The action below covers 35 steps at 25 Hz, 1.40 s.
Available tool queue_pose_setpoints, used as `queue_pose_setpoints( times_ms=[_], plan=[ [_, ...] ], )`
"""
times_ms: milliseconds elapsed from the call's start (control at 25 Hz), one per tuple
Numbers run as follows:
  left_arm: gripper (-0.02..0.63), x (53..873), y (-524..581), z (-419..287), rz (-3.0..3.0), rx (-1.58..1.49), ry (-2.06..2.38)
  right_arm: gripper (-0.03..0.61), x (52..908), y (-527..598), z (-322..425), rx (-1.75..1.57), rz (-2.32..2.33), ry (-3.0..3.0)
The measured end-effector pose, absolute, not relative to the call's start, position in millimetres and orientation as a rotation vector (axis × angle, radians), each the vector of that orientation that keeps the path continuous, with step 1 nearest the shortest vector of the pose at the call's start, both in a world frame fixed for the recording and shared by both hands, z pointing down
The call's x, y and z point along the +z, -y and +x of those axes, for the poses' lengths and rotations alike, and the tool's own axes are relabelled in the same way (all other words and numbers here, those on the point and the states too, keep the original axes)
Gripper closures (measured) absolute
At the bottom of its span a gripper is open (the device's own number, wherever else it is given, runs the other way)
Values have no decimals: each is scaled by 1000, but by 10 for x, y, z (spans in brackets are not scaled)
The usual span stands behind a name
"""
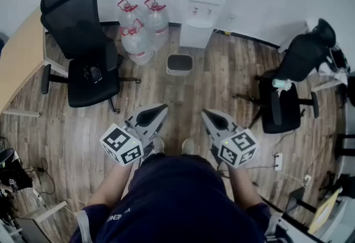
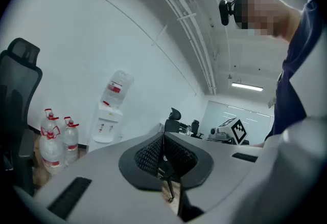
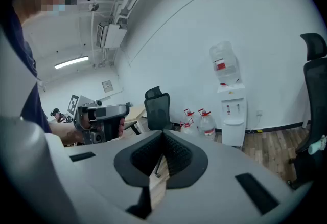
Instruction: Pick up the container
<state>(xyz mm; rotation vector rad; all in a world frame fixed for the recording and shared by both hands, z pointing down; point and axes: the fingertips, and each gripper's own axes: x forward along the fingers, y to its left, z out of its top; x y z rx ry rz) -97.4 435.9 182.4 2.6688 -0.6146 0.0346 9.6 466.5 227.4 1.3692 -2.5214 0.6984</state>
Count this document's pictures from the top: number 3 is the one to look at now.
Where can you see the grey wall panel box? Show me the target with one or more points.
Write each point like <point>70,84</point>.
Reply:
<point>107,86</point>

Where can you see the black mesh office chair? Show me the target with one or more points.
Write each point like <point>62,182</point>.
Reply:
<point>157,110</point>

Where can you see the person's left forearm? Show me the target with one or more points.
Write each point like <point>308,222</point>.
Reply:
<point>66,133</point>

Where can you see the white wall socket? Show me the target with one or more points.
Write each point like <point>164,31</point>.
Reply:
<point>259,113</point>

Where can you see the navy shirt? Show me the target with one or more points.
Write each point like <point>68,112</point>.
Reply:
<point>30,85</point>

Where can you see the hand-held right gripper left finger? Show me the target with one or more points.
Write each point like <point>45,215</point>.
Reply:
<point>132,169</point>

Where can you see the black office chair with headrest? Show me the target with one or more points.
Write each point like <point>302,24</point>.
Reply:
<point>315,105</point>

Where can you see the white water dispenser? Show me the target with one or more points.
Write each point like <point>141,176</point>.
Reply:
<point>233,115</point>

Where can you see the long ceiling light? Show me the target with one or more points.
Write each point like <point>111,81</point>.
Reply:
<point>71,62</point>

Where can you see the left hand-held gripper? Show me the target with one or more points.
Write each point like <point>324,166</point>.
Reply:
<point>110,111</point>

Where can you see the white air conditioner unit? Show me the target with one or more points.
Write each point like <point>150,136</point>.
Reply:
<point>112,35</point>

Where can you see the clear water bottle red label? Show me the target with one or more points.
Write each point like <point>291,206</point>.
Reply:
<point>226,64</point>

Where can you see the light wooden desk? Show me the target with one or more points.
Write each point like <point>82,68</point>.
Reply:
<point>136,113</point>

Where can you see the person's left hand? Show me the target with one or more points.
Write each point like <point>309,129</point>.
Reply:
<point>121,127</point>

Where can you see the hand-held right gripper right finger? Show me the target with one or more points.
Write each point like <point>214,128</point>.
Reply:
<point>186,164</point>

